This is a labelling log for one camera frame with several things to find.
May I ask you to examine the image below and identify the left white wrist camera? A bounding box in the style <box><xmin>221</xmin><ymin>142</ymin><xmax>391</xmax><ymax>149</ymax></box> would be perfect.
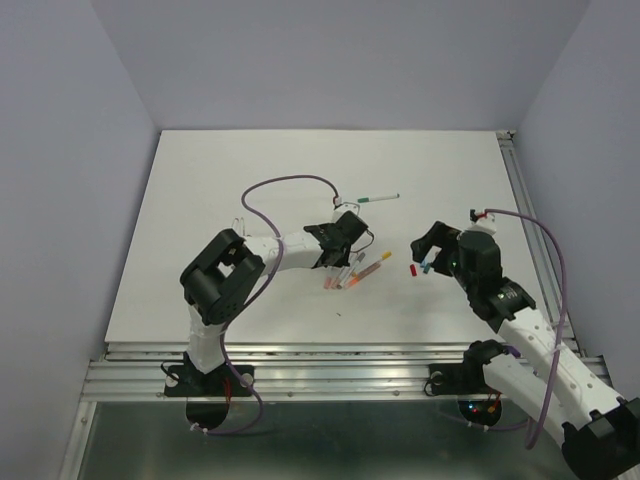
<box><xmin>335</xmin><ymin>202</ymin><xmax>361</xmax><ymax>215</ymax></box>

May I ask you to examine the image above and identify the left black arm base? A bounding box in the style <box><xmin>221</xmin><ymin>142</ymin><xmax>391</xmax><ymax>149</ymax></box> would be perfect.
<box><xmin>160</xmin><ymin>358</ymin><xmax>261</xmax><ymax>436</ymax></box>

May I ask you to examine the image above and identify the tan orange tipped marker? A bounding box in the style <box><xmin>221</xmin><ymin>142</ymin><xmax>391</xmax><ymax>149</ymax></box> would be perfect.
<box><xmin>344</xmin><ymin>260</ymin><xmax>383</xmax><ymax>289</ymax></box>

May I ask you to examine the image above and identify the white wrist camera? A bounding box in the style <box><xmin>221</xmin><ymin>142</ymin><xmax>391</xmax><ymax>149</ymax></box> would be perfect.
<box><xmin>467</xmin><ymin>209</ymin><xmax>497</xmax><ymax>236</ymax></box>
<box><xmin>335</xmin><ymin>202</ymin><xmax>361</xmax><ymax>215</ymax></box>

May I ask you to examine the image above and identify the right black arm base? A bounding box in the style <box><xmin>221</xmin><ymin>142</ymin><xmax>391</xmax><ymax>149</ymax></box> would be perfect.
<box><xmin>423</xmin><ymin>340</ymin><xmax>528</xmax><ymax>432</ymax></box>

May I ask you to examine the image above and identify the aluminium right side rail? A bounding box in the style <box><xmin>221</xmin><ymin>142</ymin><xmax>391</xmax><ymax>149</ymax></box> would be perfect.
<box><xmin>496</xmin><ymin>130</ymin><xmax>561</xmax><ymax>325</ymax></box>

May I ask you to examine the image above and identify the yellow capped marker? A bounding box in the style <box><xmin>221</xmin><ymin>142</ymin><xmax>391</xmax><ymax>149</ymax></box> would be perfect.
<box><xmin>351</xmin><ymin>251</ymin><xmax>392</xmax><ymax>278</ymax></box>

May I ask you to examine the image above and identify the grey capped marker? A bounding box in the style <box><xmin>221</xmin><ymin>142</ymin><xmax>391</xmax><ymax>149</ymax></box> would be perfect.
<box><xmin>336</xmin><ymin>252</ymin><xmax>366</xmax><ymax>290</ymax></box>

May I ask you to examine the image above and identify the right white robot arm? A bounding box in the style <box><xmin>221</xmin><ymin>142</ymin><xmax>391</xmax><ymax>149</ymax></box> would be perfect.
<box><xmin>411</xmin><ymin>221</ymin><xmax>639</xmax><ymax>479</ymax></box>

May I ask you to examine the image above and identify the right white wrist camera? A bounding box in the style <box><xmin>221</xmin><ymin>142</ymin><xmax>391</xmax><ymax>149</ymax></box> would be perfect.
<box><xmin>467</xmin><ymin>209</ymin><xmax>497</xmax><ymax>236</ymax></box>

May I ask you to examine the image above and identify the aluminium front rail frame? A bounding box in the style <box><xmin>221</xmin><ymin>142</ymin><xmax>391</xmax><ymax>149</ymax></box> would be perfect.
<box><xmin>59</xmin><ymin>342</ymin><xmax>631</xmax><ymax>480</ymax></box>

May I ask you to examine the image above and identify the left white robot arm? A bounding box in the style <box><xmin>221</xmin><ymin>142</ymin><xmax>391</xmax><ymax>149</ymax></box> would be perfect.
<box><xmin>180</xmin><ymin>207</ymin><xmax>369</xmax><ymax>394</ymax></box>

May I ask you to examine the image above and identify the green capped thin marker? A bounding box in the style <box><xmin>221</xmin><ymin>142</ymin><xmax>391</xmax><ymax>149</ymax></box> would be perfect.
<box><xmin>357</xmin><ymin>193</ymin><xmax>400</xmax><ymax>204</ymax></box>

